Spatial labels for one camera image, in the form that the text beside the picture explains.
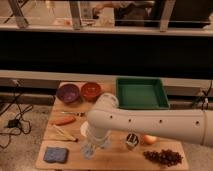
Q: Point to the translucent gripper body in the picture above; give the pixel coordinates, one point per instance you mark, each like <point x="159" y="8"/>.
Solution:
<point x="90" y="149"/>

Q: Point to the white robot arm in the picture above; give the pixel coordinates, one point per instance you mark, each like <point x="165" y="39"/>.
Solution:
<point x="194" y="126"/>

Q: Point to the purple bowl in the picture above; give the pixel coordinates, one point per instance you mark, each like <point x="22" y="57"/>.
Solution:
<point x="68" y="93"/>

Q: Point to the orange bowl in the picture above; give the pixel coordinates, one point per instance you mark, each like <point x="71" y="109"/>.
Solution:
<point x="90" y="91"/>

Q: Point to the white cup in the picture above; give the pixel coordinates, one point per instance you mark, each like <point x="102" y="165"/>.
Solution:
<point x="83" y="128"/>

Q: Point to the blue sponge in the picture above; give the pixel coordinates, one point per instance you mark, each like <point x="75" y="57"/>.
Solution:
<point x="55" y="155"/>

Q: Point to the metal fork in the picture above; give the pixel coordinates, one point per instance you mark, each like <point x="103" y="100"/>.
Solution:
<point x="80" y="114"/>

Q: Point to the orange carrot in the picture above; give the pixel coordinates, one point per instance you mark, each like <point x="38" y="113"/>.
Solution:
<point x="63" y="121"/>

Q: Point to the small metal can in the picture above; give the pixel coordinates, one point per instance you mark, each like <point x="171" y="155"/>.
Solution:
<point x="132" y="140"/>

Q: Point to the orange apple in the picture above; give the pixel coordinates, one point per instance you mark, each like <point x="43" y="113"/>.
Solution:
<point x="149" y="140"/>

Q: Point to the green plastic tray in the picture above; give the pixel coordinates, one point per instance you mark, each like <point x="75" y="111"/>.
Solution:
<point x="141" y="94"/>

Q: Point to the bunch of dark grapes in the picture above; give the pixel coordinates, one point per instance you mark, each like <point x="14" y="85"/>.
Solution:
<point x="164" y="157"/>

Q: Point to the black power adapter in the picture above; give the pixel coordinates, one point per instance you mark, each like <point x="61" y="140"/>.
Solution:
<point x="13" y="123"/>

